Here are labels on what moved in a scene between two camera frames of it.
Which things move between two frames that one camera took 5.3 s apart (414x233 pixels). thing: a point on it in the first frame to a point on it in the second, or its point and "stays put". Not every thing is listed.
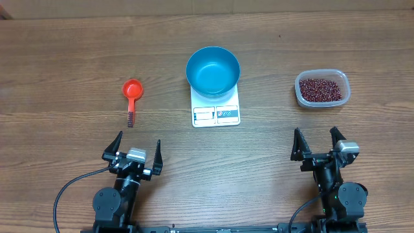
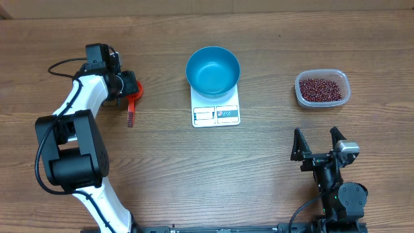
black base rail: (131, 227) stays put
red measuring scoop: (132, 88) stays put
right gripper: (299, 153) stays put
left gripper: (146, 174) to (131, 86)
